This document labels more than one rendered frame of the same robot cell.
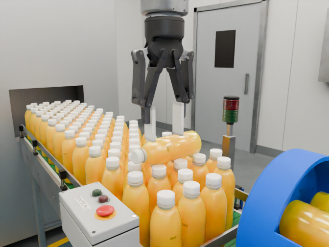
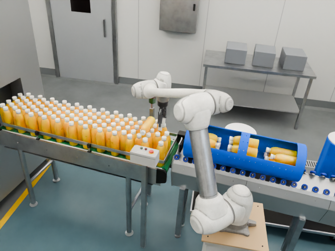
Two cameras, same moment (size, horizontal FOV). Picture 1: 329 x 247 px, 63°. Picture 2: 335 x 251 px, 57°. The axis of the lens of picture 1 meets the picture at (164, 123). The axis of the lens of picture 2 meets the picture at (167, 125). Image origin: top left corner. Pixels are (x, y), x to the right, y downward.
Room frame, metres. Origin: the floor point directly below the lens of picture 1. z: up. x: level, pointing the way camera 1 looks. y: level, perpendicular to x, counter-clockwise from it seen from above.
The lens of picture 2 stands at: (-1.03, 1.16, 2.47)
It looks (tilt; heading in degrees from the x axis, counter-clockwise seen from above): 32 degrees down; 322
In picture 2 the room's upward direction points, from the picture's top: 4 degrees clockwise
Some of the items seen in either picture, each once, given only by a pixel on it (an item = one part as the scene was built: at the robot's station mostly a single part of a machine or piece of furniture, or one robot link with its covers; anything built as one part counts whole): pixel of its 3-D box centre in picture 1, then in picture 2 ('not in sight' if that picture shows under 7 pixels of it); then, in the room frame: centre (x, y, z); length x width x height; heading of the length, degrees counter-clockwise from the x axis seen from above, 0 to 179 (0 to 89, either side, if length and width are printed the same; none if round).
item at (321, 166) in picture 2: not in sight; (328, 179); (-0.19, -1.47, 0.59); 0.28 x 0.28 x 0.88
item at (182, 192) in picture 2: not in sight; (180, 213); (0.44, -0.19, 0.31); 0.06 x 0.06 x 0.63; 37
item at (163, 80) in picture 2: not in sight; (162, 82); (0.53, 0.01, 1.61); 0.13 x 0.11 x 0.16; 87
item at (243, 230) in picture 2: not in sight; (237, 219); (-0.29, 0.00, 1.04); 0.22 x 0.18 x 0.06; 44
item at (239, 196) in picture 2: not in sight; (237, 203); (-0.27, 0.02, 1.18); 0.18 x 0.16 x 0.22; 87
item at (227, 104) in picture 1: (231, 104); not in sight; (1.05, -0.27, 1.23); 0.06 x 0.06 x 0.04
